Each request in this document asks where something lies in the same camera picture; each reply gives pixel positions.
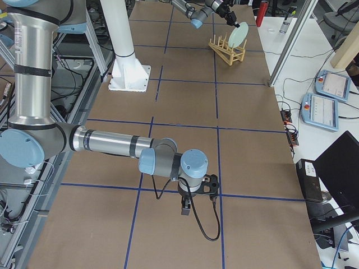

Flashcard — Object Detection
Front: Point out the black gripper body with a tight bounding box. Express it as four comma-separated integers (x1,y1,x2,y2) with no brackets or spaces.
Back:
215,2,236,24
178,185,192,206

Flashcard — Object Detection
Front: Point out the light green plate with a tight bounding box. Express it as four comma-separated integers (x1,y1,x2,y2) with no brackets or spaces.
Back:
228,22,249,48

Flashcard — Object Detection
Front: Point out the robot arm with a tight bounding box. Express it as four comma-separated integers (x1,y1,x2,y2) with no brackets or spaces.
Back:
170,0,240,29
1,1,208,215

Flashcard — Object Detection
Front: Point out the wooden plate rack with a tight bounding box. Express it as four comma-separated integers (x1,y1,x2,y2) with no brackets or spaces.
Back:
208,34,247,66

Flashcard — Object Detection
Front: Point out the red bottle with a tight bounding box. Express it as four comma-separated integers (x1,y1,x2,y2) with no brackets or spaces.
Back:
256,1,269,27

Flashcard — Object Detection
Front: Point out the clear water bottle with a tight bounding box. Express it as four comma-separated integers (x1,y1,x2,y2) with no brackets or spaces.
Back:
279,6,297,34

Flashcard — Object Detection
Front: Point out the far teach pendant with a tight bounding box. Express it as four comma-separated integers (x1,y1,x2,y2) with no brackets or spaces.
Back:
315,69,351,103

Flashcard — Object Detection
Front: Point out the teach pendant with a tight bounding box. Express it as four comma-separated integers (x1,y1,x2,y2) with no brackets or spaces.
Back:
315,69,351,103
301,93,339,131

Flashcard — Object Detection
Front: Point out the near teach pendant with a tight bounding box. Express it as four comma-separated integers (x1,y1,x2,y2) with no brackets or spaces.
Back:
301,93,339,131

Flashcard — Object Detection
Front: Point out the orange black power strip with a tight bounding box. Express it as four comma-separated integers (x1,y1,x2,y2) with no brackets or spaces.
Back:
280,109,299,147

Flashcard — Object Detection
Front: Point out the black box device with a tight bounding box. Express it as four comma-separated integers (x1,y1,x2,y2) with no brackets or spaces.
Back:
296,159,332,203

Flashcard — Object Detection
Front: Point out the black laptop monitor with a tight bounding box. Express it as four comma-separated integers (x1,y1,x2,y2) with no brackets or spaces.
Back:
312,131,358,232

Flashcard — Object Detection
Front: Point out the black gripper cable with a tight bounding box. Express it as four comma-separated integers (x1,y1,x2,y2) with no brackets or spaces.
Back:
151,173,221,241

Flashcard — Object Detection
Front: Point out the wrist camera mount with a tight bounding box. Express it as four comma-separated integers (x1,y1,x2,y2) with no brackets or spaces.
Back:
203,174,220,196

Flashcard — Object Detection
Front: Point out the aluminium frame post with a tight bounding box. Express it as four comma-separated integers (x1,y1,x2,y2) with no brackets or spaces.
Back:
268,0,318,87

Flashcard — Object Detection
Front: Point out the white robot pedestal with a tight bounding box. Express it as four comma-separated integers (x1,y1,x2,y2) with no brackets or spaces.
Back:
101,0,151,92

